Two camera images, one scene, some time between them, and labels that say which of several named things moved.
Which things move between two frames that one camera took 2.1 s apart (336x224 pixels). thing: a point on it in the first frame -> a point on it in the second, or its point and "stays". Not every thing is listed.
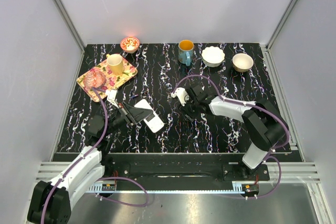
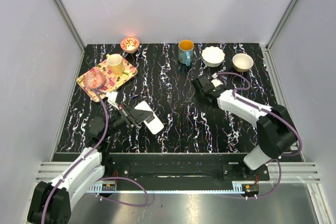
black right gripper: (191, 116) -> (196, 95)
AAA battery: (136, 95) stays
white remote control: (152, 120) stays
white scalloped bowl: (212, 56) stays
